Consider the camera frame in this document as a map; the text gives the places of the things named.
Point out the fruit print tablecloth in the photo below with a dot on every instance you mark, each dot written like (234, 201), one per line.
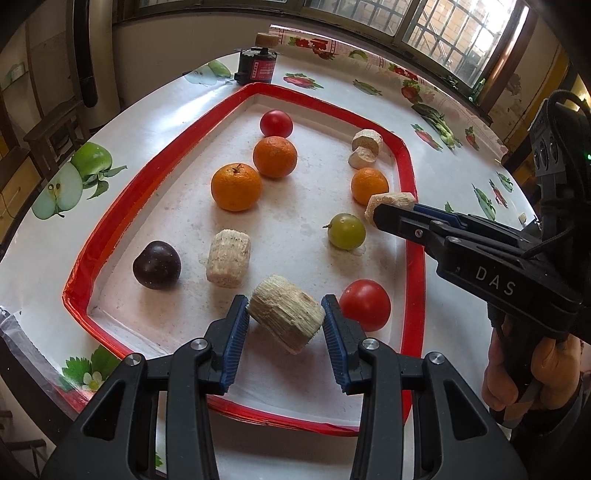
(457, 170)

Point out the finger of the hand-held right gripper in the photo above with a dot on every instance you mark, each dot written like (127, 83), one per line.
(438, 213)
(401, 224)

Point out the orange mandarin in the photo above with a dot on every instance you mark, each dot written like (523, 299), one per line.
(369, 185)
(274, 157)
(236, 187)

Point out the black canister with cork top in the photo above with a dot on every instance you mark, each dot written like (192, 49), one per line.
(256, 69)

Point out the pale green box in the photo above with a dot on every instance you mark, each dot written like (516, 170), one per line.
(16, 73)

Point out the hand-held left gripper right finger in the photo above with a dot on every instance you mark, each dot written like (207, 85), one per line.
(334, 346)

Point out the dark purple plum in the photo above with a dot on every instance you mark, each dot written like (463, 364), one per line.
(157, 265)

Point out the person's right forearm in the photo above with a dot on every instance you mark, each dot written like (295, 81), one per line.
(554, 443)

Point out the green grape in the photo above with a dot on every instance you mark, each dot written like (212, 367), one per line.
(346, 230)

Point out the beige standing air conditioner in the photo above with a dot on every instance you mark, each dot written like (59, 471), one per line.
(104, 69)

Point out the red tomato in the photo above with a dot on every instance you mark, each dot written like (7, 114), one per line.
(276, 123)
(367, 304)

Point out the green bottle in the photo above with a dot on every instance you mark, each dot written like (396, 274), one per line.
(480, 88)

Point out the wooden shelf unit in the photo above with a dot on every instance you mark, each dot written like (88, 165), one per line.
(18, 184)

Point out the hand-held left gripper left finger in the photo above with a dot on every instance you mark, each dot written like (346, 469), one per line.
(233, 346)

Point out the peeled sugarcane piece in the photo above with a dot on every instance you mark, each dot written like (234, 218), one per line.
(361, 159)
(390, 201)
(228, 258)
(368, 140)
(286, 314)

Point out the person's right hand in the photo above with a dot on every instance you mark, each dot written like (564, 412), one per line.
(551, 364)

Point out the wooden stool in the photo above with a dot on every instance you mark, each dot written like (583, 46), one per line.
(46, 131)

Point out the barred window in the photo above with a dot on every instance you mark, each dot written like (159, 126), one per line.
(406, 27)

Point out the white tray with red rim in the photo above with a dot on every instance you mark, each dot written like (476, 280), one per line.
(161, 198)

